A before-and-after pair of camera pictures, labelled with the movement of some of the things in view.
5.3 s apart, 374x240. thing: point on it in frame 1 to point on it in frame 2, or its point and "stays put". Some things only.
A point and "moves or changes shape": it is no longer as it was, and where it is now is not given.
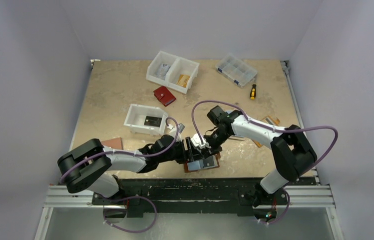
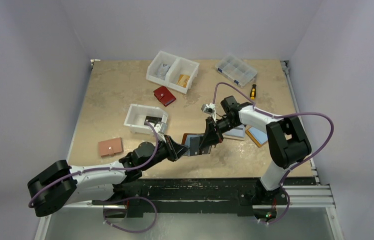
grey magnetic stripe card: (208, 162) moves or changes shape
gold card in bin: (182, 80) stays put
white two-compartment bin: (173, 71) stays put
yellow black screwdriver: (253, 92) stays put
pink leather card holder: (116, 143) stays put
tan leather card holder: (210, 162) moves or changes shape
